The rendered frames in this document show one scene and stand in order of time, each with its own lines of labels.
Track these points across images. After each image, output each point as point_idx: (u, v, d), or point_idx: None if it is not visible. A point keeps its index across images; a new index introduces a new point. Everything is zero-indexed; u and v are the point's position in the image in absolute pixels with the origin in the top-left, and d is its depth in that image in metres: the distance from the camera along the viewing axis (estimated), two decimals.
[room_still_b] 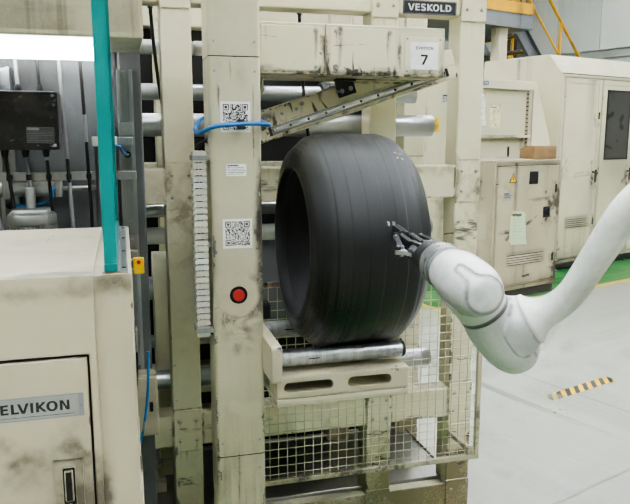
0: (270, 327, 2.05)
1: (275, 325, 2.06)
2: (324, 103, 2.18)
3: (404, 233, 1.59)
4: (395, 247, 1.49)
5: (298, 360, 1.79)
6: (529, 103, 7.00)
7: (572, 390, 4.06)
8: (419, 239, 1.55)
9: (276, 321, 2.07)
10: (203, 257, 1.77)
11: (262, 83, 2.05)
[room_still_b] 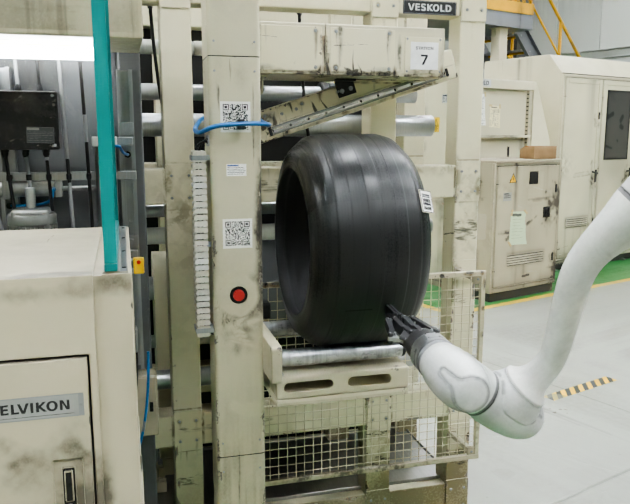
0: (267, 322, 2.08)
1: None
2: (324, 103, 2.18)
3: (396, 315, 1.66)
4: (387, 334, 1.56)
5: (295, 348, 1.81)
6: (529, 103, 7.00)
7: (572, 390, 4.06)
8: (411, 323, 1.61)
9: None
10: (203, 257, 1.77)
11: (262, 83, 2.05)
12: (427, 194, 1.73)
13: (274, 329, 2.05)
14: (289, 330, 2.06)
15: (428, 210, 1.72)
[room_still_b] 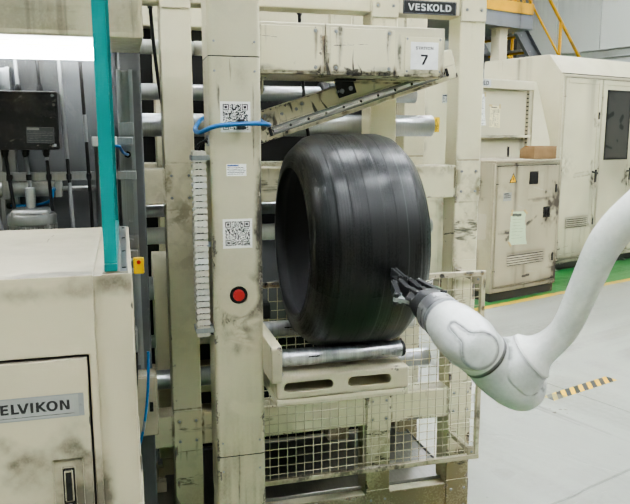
0: (270, 325, 2.05)
1: (275, 323, 2.06)
2: (324, 103, 2.18)
3: (402, 278, 1.61)
4: (393, 294, 1.51)
5: (298, 358, 1.79)
6: (529, 103, 7.00)
7: (572, 390, 4.06)
8: (417, 285, 1.57)
9: (276, 320, 2.07)
10: (203, 257, 1.77)
11: (262, 83, 2.05)
12: (430, 283, 1.74)
13: (272, 335, 2.08)
14: None
15: None
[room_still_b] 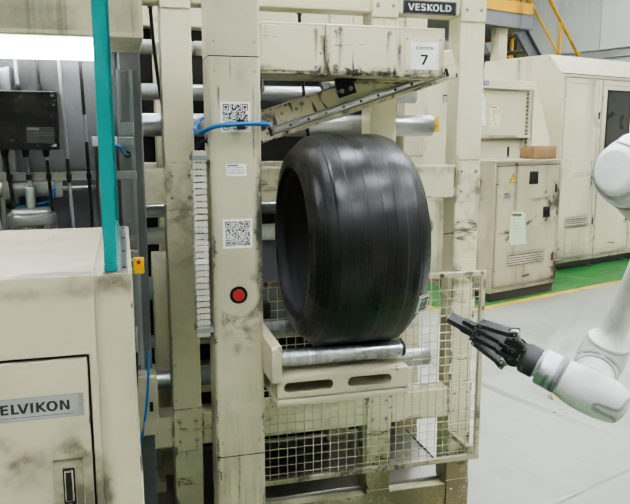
0: None
1: None
2: (324, 103, 2.18)
3: (471, 334, 1.72)
4: (499, 368, 1.72)
5: (295, 348, 1.81)
6: (529, 103, 7.00)
7: None
8: (492, 339, 1.69)
9: None
10: (203, 257, 1.77)
11: (262, 83, 2.05)
12: (427, 296, 1.76)
13: (274, 328, 2.05)
14: (289, 329, 2.06)
15: (421, 310, 1.78)
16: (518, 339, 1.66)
